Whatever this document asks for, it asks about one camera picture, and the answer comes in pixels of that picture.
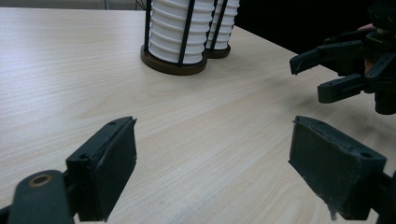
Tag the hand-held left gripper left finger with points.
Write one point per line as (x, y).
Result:
(102, 174)

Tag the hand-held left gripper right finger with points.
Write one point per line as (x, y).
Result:
(330, 161)

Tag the stack of white cups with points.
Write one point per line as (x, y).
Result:
(168, 31)
(232, 18)

